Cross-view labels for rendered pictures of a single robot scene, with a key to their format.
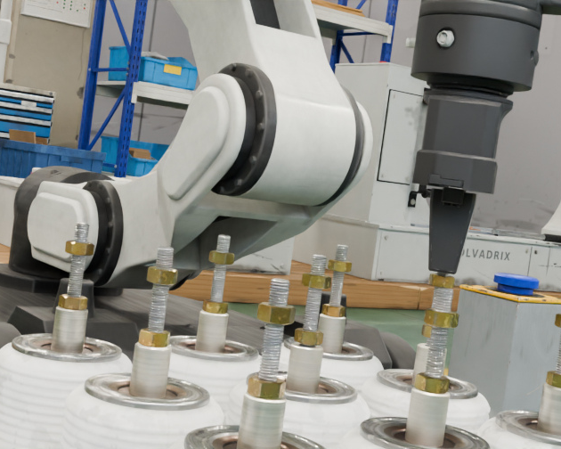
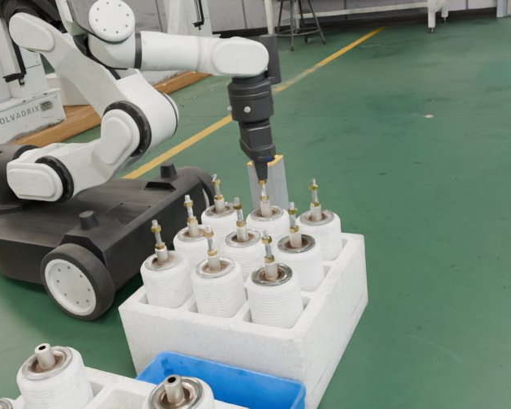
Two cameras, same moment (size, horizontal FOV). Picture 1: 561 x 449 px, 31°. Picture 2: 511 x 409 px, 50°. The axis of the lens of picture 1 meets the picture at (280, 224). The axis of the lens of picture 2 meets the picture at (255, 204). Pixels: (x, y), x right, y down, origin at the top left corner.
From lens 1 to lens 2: 0.58 m
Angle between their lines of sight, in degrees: 31
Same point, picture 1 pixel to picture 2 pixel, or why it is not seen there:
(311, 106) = (156, 109)
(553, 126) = not seen: outside the picture
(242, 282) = (49, 135)
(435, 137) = (254, 143)
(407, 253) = not seen: hidden behind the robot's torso
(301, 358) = (242, 231)
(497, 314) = not seen: hidden behind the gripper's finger
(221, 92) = (121, 118)
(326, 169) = (169, 130)
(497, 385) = (272, 194)
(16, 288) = (12, 213)
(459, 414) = (284, 221)
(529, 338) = (276, 174)
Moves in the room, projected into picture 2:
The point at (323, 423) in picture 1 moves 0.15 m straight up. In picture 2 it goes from (260, 248) to (250, 179)
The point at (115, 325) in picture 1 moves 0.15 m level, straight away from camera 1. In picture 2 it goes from (111, 224) to (90, 208)
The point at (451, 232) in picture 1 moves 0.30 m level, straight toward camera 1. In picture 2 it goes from (263, 166) to (321, 218)
